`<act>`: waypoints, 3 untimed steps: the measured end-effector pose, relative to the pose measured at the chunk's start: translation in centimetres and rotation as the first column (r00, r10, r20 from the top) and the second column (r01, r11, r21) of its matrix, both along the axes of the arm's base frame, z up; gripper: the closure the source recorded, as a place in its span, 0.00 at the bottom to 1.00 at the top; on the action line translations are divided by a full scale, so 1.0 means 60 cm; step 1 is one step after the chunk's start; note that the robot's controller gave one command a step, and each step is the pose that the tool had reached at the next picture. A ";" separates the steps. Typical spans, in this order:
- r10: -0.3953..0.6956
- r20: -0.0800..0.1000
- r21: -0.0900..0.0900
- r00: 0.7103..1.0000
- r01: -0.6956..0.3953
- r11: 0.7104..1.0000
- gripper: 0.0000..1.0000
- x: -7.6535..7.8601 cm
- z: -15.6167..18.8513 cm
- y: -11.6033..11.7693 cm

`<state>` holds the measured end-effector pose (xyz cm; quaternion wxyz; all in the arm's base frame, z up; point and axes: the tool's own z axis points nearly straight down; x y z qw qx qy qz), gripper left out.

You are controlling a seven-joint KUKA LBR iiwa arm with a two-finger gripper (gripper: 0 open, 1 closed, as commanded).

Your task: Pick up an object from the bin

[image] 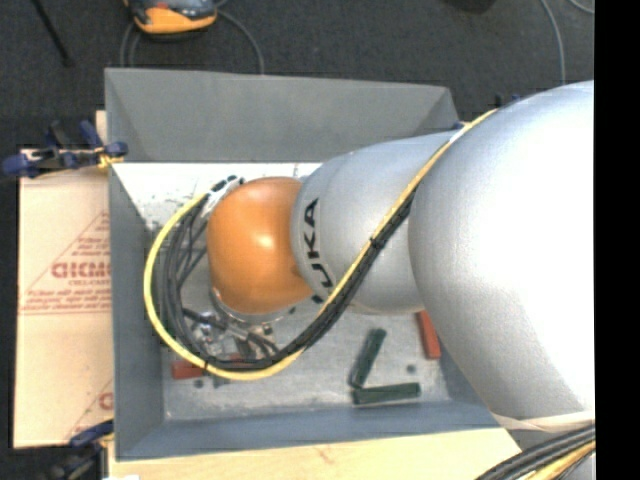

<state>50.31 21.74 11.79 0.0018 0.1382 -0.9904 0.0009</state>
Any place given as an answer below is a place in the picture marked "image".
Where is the red-brown flat block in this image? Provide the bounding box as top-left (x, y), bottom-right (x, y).
top-left (170, 359), bottom-right (207, 381)
top-left (414, 309), bottom-right (443, 361)

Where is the grey metal bin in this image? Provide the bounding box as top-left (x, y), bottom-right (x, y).
top-left (103, 67), bottom-right (522, 462)

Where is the brown cardboard board, red print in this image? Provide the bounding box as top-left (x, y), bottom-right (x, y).
top-left (11, 109), bottom-right (117, 450)

